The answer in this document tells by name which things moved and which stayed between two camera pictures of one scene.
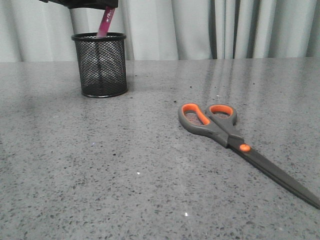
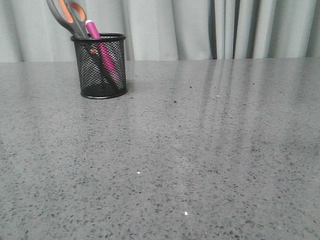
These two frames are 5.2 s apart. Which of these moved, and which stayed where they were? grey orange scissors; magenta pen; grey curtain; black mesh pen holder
Moved: magenta pen; grey orange scissors
Stayed: grey curtain; black mesh pen holder
